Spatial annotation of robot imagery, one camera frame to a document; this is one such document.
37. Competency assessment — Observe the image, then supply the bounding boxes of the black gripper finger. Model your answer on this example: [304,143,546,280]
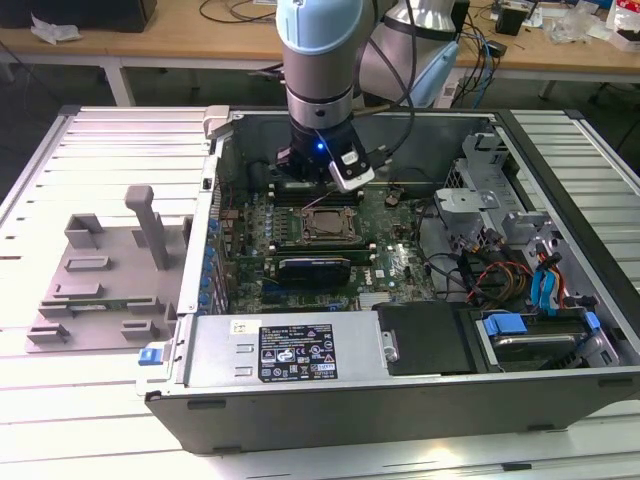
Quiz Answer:
[273,145,317,186]

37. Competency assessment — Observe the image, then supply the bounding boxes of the thin metal locking lever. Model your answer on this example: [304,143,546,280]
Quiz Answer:
[301,187,342,210]

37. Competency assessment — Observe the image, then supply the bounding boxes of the silver CPU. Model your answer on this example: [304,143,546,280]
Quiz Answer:
[312,214,347,234]

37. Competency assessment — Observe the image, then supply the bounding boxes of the CPU socket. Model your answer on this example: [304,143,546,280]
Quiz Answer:
[295,203,361,244]

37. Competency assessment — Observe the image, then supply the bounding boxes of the black cylindrical component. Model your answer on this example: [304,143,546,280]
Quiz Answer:
[247,159,272,194]

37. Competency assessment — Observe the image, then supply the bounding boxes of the black graphics card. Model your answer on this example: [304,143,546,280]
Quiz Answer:
[276,256,352,290]

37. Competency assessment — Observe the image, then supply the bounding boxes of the green motherboard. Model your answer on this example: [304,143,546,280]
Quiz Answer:
[219,183,444,315]

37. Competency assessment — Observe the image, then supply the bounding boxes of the wooden desk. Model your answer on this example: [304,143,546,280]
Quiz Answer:
[0,0,640,107]

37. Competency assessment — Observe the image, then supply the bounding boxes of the silver metal drive cage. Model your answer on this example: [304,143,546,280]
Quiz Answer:
[432,130,565,261]

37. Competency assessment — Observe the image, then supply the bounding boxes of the silver power supply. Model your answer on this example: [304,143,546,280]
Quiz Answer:
[172,312,397,390]

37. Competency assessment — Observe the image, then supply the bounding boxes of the black upright box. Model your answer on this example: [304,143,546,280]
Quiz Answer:
[452,0,472,39]

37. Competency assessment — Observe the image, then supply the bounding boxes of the grey parts rack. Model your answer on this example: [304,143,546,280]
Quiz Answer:
[25,184,194,354]

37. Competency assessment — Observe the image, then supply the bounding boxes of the green RAM stick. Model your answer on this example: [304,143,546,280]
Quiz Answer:
[69,298,154,308]

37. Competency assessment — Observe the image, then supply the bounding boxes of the black plastic cover panel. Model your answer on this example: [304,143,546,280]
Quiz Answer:
[374,302,475,377]

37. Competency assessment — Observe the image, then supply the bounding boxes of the small black box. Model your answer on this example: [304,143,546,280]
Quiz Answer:
[494,3,527,37]

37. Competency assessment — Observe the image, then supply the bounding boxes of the large black box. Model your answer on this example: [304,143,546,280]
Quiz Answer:
[0,0,159,33]

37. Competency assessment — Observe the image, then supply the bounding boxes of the crumpled white plastic wrap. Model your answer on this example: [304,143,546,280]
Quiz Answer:
[29,12,84,46]

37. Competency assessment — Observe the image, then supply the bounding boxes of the black and silver PC case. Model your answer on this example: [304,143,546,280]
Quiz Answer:
[135,104,640,456]

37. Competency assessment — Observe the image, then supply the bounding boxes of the clear plastic bags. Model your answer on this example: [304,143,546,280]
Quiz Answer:
[543,5,609,47]

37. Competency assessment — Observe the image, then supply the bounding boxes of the hard disk in blue carrier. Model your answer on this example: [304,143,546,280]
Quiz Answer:
[477,309,601,374]

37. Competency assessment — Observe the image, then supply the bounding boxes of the red and white bag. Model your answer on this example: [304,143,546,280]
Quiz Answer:
[606,0,640,52]

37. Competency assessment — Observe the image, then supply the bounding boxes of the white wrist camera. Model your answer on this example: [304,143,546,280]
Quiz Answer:
[327,147,377,192]

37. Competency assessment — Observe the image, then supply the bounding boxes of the black cable with brass connector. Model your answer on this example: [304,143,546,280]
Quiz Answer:
[349,102,396,117]

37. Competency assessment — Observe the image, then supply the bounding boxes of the coloured power wire bundle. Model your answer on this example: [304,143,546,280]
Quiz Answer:
[469,259,536,304]

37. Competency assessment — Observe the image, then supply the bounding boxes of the blue flat data wire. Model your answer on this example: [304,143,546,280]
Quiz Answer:
[542,252,569,317]
[529,267,550,316]

